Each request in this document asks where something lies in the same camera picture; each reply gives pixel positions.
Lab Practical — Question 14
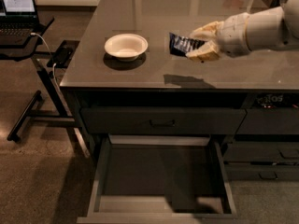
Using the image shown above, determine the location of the right top drawer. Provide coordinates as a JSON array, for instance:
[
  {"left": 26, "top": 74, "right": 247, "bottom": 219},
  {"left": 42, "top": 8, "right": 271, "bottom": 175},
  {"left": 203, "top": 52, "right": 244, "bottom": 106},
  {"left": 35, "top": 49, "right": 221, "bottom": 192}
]
[{"left": 237, "top": 108, "right": 299, "bottom": 134}]

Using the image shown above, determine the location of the right middle drawer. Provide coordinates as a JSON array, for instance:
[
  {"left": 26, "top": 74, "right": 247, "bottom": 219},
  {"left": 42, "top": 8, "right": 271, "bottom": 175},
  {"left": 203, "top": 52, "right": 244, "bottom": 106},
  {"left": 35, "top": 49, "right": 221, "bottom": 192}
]
[{"left": 223, "top": 142, "right": 299, "bottom": 163}]

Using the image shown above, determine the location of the black phone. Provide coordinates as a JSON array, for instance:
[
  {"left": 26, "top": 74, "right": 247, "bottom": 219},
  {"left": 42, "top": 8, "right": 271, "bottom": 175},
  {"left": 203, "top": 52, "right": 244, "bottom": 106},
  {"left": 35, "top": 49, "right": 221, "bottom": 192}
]
[{"left": 53, "top": 47, "right": 73, "bottom": 65}]

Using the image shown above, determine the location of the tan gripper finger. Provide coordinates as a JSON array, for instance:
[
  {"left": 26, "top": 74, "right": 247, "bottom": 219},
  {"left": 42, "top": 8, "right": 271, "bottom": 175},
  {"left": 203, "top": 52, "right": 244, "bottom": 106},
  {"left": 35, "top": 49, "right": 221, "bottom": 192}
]
[
  {"left": 190, "top": 21, "right": 223, "bottom": 41},
  {"left": 186, "top": 41, "right": 220, "bottom": 62}
]

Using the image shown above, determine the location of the chips bag in drawer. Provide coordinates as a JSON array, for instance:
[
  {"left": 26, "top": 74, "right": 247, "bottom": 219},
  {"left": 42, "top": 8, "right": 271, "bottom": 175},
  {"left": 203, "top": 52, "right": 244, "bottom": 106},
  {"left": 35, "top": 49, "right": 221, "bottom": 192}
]
[{"left": 253, "top": 93, "right": 299, "bottom": 108}]

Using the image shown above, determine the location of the white bowl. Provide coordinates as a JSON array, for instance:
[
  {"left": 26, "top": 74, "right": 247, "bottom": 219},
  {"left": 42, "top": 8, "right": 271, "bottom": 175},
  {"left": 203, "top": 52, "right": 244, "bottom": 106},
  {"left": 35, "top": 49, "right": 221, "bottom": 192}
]
[{"left": 104, "top": 34, "right": 149, "bottom": 62}]

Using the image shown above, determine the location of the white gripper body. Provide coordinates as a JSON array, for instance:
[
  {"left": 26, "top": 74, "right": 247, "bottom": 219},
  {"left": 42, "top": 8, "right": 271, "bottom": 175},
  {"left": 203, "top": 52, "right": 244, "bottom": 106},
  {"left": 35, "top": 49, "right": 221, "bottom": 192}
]
[{"left": 216, "top": 13, "right": 250, "bottom": 58}]

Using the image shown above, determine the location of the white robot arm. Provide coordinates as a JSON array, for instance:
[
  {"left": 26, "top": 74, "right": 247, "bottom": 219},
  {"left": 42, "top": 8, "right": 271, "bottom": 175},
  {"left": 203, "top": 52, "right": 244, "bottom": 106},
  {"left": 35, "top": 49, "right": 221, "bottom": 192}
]
[{"left": 186, "top": 0, "right": 299, "bottom": 62}]

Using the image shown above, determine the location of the blue rxbar blueberry wrapper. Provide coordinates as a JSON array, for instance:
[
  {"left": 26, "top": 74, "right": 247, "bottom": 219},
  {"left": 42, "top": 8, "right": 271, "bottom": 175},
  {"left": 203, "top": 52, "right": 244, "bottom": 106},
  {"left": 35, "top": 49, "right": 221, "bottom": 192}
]
[{"left": 169, "top": 33, "right": 205, "bottom": 57}]

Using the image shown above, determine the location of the open middle drawer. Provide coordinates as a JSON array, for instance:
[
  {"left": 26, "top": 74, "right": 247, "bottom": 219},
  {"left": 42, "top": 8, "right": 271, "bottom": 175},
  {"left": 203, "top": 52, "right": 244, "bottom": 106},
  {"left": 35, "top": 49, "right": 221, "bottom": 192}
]
[{"left": 77, "top": 135, "right": 249, "bottom": 224}]

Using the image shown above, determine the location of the black laptop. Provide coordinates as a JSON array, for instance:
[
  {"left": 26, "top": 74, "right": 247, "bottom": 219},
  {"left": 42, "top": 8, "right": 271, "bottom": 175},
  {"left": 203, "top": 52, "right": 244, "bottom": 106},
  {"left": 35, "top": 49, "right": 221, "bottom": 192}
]
[{"left": 0, "top": 0, "right": 39, "bottom": 49}]

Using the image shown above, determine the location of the white charging cable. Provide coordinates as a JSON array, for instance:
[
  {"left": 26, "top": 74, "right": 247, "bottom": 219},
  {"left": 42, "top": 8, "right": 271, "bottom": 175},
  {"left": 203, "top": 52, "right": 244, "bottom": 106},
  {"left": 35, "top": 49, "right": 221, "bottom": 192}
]
[{"left": 29, "top": 32, "right": 62, "bottom": 93}]

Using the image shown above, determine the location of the grey counter cabinet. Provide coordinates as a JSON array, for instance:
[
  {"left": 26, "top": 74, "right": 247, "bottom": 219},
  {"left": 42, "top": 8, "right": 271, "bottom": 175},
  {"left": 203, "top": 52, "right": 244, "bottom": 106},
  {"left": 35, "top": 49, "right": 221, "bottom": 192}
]
[{"left": 59, "top": 0, "right": 299, "bottom": 182}]

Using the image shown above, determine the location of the dark top drawer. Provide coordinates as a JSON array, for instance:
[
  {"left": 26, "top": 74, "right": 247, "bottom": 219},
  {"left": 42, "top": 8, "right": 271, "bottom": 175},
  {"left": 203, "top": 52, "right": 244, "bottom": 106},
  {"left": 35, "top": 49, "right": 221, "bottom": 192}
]
[{"left": 80, "top": 106, "right": 246, "bottom": 135}]

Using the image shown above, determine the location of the black laptop stand desk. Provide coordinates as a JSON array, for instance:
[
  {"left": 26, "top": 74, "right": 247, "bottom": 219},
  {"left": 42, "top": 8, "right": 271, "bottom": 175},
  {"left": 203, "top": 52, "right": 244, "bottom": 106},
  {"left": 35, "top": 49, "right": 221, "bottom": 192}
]
[{"left": 0, "top": 15, "right": 80, "bottom": 143}]

